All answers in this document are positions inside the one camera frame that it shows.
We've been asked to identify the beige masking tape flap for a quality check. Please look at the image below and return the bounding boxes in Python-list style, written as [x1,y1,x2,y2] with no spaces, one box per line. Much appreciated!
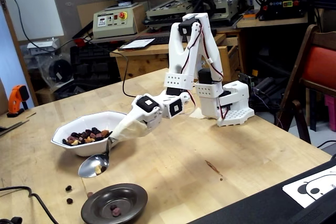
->
[189,108,208,119]

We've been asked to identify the wooden workbench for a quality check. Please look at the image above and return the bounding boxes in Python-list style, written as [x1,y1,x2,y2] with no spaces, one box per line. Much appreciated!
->
[109,34,241,84]

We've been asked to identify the white paper on clipboard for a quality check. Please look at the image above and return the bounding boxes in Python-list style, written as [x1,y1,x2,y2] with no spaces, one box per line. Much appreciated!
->
[117,38,156,52]

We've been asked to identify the bent metal spoon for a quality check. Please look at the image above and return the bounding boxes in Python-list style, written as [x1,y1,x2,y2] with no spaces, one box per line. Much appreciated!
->
[77,138,113,179]

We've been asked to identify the black wall cable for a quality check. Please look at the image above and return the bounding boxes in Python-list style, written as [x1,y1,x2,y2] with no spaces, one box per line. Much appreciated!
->
[0,0,79,53]

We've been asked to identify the wooden shelf board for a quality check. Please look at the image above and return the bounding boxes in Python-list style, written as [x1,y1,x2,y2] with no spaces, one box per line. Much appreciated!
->
[236,14,316,29]

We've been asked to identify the brown plate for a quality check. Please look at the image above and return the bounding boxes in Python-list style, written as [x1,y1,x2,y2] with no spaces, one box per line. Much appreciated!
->
[80,183,149,224]

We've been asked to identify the black scroll saw machine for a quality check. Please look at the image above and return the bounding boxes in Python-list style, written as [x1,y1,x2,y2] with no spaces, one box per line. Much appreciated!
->
[247,0,308,22]

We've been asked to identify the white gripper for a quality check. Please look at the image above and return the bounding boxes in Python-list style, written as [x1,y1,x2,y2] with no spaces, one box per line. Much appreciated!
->
[108,93,164,144]

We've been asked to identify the small white box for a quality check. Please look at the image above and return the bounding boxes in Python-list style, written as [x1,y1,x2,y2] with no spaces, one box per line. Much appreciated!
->
[26,38,60,57]

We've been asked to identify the white panda sticker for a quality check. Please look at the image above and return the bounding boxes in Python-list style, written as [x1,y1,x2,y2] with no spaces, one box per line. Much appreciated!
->
[282,173,336,209]

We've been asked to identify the black keyboard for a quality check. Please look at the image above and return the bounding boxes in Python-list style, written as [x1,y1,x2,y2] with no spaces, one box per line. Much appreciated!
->
[146,28,218,46]

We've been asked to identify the wooden chair red cushion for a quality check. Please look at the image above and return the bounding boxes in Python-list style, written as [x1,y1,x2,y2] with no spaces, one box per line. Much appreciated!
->
[274,24,336,145]

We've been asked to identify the black spool in plastic bag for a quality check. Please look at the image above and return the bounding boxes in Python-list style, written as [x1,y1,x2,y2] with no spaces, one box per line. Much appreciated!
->
[31,50,76,91]

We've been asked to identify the black motor controller board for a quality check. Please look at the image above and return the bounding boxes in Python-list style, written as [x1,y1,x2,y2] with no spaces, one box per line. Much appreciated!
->
[237,72,255,90]

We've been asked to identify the mixed nuts and dried fruit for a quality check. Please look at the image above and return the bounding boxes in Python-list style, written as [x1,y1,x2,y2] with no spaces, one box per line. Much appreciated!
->
[62,127,113,146]

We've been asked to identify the flat cardboard pieces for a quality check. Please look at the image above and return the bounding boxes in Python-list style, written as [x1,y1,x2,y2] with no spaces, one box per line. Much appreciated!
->
[0,111,37,137]

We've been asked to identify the beige control box red button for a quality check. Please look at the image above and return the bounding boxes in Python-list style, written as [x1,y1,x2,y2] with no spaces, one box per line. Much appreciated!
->
[92,5,140,40]

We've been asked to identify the white octagonal bowl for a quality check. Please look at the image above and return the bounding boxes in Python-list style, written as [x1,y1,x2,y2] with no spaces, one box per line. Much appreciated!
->
[50,111,129,157]

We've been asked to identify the pink box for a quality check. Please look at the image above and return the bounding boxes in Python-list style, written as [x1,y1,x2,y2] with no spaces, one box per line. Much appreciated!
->
[323,94,336,132]

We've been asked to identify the white board panel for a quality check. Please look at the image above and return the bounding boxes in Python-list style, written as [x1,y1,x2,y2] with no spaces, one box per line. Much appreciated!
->
[0,0,65,42]

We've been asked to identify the orange black tool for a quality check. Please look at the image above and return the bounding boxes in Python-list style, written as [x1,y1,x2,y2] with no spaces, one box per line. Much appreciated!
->
[6,84,30,119]

